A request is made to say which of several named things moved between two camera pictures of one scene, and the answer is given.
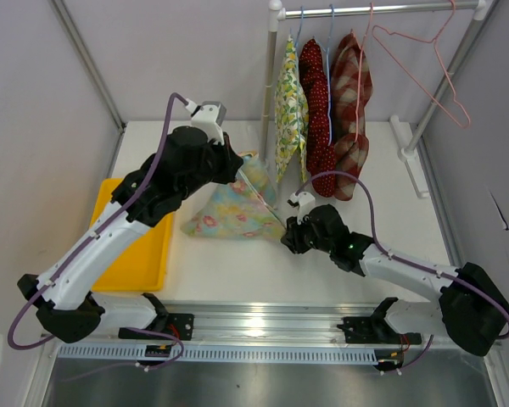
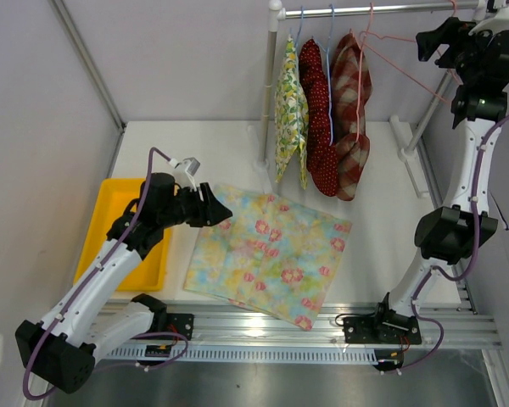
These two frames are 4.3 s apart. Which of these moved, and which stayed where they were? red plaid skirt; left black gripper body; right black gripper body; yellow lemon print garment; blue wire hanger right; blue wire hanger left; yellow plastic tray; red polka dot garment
Moved: right black gripper body; left black gripper body
Stayed: blue wire hanger right; red plaid skirt; yellow lemon print garment; red polka dot garment; yellow plastic tray; blue wire hanger left
